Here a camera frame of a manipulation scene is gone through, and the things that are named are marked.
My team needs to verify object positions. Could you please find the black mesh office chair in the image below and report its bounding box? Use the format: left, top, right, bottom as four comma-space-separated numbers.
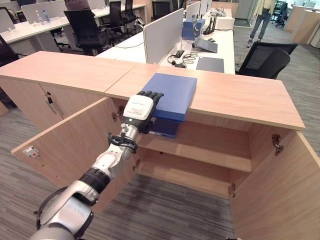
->
235, 41, 300, 80

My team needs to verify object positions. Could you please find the open grey laptop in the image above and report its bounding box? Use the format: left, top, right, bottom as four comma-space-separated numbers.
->
193, 37, 219, 54

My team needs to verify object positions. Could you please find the wooden cabinet shelf board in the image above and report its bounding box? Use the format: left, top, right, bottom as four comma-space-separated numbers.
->
136, 126, 252, 174

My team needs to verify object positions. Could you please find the white long desk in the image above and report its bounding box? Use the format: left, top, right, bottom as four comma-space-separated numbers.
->
0, 4, 147, 45

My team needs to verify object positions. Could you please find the blue file box on desk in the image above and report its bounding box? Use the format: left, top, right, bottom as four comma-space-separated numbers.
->
182, 17, 207, 41

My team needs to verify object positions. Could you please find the black wifi router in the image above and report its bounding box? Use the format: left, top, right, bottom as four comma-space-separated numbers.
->
202, 15, 217, 35

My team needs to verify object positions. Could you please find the closed wooden cabinet door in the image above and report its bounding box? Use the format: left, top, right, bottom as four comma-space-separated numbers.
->
38, 83, 106, 126

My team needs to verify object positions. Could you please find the white desk divider panel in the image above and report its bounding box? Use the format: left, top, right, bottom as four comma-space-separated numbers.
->
20, 0, 68, 18
143, 7, 185, 66

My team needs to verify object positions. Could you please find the dark notebook on desk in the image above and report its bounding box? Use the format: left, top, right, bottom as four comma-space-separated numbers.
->
195, 56, 225, 73

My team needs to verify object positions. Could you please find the person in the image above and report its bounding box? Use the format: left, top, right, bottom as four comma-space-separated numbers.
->
246, 0, 276, 48

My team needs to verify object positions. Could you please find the white box on desk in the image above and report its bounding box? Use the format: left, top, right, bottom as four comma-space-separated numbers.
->
214, 16, 236, 31

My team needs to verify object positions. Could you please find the blue box folder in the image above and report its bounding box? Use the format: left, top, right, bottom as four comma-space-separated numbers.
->
141, 72, 198, 123

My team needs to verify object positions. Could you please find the wooden office cabinet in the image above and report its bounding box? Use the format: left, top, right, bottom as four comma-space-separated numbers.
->
0, 50, 320, 240

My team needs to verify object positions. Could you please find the wooden right cabinet door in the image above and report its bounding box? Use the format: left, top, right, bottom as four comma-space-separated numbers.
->
229, 127, 320, 240

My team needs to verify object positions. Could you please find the white office desk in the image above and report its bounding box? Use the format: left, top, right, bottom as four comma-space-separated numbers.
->
96, 8, 236, 75

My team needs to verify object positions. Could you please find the silver cabinet door handle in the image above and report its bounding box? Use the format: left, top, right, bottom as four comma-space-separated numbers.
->
44, 91, 65, 119

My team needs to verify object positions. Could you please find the black cable on desk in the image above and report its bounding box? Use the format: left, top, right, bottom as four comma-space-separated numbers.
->
167, 51, 201, 68

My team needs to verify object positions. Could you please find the wooden left cabinet door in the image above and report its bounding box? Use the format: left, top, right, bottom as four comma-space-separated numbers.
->
10, 96, 141, 215

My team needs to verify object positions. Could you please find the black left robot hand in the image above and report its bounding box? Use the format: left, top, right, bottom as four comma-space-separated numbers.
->
120, 90, 165, 135

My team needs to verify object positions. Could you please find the white red door latch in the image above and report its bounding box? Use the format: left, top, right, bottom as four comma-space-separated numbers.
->
22, 146, 40, 159

